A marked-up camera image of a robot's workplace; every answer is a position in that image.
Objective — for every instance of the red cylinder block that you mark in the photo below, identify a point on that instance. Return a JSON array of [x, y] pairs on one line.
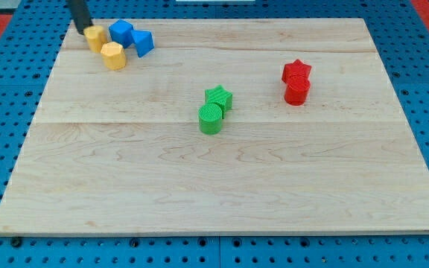
[[297, 89]]

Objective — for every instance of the blue triangle block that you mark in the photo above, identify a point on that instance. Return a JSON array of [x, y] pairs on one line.
[[143, 41]]

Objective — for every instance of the blue cube block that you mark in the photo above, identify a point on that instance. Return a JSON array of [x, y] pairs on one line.
[[120, 32]]

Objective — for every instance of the yellow heart block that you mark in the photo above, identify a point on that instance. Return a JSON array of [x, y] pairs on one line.
[[96, 37]]

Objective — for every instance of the yellow hexagon block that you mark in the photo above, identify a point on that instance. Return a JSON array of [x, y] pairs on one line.
[[113, 55]]

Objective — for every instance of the light wooden board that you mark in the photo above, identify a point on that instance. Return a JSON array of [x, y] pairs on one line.
[[120, 153]]

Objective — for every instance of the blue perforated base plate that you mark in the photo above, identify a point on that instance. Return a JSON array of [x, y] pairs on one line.
[[29, 46]]

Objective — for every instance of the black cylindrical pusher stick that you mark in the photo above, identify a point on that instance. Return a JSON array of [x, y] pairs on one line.
[[80, 14]]

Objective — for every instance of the red star block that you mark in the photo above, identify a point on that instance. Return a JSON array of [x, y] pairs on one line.
[[296, 68]]

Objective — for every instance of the green star block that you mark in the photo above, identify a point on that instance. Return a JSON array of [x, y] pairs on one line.
[[223, 98]]

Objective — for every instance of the green cylinder block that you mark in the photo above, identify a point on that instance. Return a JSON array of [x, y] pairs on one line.
[[210, 118]]

